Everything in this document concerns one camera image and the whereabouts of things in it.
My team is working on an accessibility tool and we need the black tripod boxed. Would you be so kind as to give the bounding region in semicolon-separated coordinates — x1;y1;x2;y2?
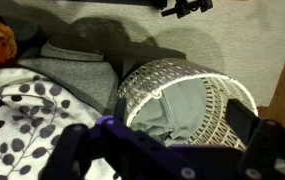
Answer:
151;0;215;20

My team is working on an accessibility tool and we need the grey cloth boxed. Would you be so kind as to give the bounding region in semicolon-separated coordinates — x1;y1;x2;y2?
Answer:
130;78;208;146

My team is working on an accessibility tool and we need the grey cushion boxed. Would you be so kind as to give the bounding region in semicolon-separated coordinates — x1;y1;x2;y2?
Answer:
16;41;120;116

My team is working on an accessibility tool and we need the white blanket with black leaves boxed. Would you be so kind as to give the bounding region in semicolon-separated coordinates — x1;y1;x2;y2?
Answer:
0;68;118;180

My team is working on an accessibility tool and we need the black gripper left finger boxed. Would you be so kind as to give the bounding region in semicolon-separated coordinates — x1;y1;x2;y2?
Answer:
40;97;197;180

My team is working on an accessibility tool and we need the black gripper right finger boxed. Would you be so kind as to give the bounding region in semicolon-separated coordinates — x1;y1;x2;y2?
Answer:
224;98;285;180

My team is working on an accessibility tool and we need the white woven basket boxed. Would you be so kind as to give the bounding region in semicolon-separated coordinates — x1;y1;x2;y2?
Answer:
116;58;259;151

